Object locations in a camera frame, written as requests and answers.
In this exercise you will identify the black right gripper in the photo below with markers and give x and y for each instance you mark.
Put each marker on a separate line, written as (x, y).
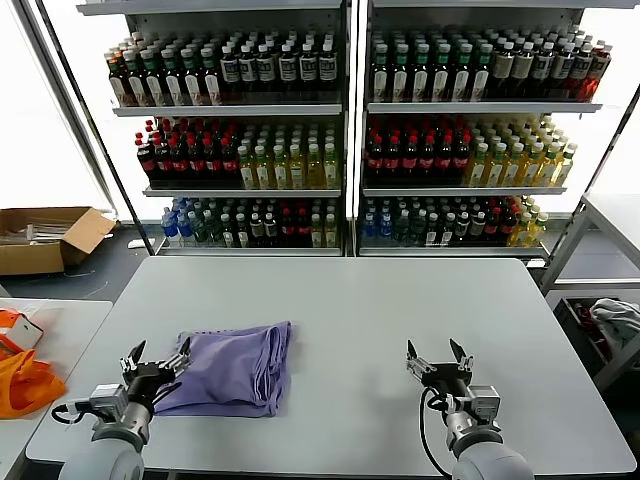
(445, 377)

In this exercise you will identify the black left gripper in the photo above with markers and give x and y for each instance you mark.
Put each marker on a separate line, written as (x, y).
(147, 377)

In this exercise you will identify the purple T-shirt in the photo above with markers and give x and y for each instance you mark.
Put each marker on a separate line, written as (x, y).
(225, 365)

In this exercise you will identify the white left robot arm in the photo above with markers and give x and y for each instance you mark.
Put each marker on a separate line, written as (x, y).
(105, 460)

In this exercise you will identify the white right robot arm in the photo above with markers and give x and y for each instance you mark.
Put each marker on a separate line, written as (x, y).
(480, 455)

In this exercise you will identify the small white floor object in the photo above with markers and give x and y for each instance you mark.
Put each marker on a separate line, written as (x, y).
(135, 246)

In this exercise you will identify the orange cloth bag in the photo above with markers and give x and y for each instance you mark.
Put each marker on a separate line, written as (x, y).
(30, 390)

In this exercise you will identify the small dark bottle white cap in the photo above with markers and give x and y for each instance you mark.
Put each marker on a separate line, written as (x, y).
(446, 231)
(431, 231)
(461, 228)
(476, 228)
(256, 230)
(270, 230)
(242, 232)
(227, 232)

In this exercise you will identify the blue drink bottle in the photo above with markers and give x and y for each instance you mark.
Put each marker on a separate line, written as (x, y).
(168, 228)
(184, 228)
(385, 228)
(369, 228)

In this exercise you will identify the black plastic crate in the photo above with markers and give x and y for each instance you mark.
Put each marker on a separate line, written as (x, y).
(565, 312)

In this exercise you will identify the orange white carton box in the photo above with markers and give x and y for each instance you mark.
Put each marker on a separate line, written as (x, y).
(25, 331)

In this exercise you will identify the green drink bottle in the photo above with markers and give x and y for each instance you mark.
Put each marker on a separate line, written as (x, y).
(213, 231)
(200, 231)
(418, 228)
(401, 228)

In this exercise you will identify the open cardboard box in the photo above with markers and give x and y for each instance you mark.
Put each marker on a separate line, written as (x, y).
(75, 241)

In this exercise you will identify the cola bottle red cap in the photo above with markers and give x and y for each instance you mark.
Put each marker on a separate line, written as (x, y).
(286, 228)
(444, 161)
(426, 161)
(227, 163)
(193, 163)
(176, 163)
(375, 161)
(144, 163)
(209, 163)
(492, 226)
(461, 161)
(409, 161)
(160, 163)
(302, 228)
(392, 161)
(506, 226)

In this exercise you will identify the red packages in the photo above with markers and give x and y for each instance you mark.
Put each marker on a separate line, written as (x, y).
(582, 312)

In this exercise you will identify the yellow drink bottle white cap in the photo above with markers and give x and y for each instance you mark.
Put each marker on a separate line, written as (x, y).
(315, 232)
(536, 231)
(245, 173)
(330, 232)
(548, 171)
(296, 173)
(279, 173)
(313, 173)
(531, 171)
(520, 232)
(262, 173)
(478, 171)
(330, 173)
(496, 171)
(514, 171)
(564, 168)

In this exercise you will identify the white plastic packing pieces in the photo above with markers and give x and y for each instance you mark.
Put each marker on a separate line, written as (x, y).
(40, 235)

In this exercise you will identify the grey white crumpled cloth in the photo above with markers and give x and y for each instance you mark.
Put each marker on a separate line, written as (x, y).
(617, 315)

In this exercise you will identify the grey metal side table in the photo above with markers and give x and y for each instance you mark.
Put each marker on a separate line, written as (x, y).
(574, 235)

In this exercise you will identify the black metal pole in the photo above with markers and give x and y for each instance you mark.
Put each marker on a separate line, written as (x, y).
(100, 138)
(595, 177)

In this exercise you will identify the grey metal shelving unit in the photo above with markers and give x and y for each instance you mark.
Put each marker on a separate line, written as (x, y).
(225, 111)
(475, 108)

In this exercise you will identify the grey metal pole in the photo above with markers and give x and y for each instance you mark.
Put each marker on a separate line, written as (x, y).
(66, 100)

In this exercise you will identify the dark bottle green white label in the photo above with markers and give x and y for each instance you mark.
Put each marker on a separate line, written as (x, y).
(190, 83)
(150, 83)
(380, 76)
(441, 76)
(170, 83)
(133, 83)
(481, 76)
(420, 76)
(210, 83)
(462, 76)
(400, 76)

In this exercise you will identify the amber drink bottle white cap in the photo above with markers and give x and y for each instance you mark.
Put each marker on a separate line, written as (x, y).
(116, 83)

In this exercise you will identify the dark bottle white square label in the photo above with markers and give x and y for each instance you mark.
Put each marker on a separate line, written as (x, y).
(228, 71)
(247, 71)
(307, 70)
(326, 70)
(265, 71)
(287, 70)

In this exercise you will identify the dark bottle beige label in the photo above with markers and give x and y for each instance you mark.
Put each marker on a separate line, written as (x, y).
(502, 71)
(523, 71)

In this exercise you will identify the dark bottle navy label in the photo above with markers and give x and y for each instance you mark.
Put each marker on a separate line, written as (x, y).
(562, 71)
(580, 73)
(543, 71)

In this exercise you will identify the red drink bottle white cap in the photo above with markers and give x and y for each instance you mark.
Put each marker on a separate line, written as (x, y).
(596, 76)

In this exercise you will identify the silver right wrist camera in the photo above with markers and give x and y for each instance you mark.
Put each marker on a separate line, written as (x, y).
(485, 400)

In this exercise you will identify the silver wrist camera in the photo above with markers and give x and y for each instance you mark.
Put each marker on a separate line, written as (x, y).
(107, 397)
(485, 400)

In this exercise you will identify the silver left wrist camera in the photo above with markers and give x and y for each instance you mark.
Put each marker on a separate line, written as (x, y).
(107, 397)

